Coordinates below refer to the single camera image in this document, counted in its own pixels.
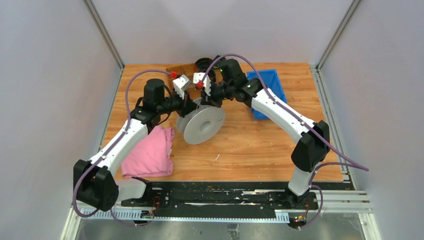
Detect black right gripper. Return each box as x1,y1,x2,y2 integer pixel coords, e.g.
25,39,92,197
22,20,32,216
200,82,234,110

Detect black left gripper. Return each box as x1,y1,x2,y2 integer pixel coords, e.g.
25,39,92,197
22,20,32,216
157,88,199,118

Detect grey perforated cable spool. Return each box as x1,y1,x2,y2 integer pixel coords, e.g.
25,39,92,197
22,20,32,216
176,98,226,145

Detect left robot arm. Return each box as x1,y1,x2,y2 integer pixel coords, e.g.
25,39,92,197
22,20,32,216
72,75,197,218

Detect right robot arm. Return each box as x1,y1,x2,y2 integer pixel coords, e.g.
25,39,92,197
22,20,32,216
194,57,330,209

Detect black rolled tie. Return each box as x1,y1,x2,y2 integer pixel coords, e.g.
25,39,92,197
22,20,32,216
194,57,213,72

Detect wooden divided tray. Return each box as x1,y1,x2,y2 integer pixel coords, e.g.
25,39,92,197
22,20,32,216
165,63,201,100

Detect blue plastic bin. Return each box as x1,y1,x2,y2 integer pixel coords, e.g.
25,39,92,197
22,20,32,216
246,68,288,121

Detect pink folded cloth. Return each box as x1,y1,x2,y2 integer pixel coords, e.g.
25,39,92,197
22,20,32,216
121,126,175,179

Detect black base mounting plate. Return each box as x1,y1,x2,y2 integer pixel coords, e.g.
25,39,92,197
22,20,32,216
89,180,332,220

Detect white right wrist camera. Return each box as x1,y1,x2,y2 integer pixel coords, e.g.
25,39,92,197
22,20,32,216
192,72,212,97

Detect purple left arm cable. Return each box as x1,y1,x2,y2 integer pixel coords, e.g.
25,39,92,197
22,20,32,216
72,69,180,227

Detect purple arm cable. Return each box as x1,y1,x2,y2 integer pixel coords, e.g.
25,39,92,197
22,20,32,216
195,53,370,230
72,69,180,227

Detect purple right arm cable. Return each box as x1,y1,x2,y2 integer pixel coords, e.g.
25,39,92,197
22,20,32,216
195,53,370,230

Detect aluminium frame rail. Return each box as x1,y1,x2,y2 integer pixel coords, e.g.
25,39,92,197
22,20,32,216
88,188,372,225

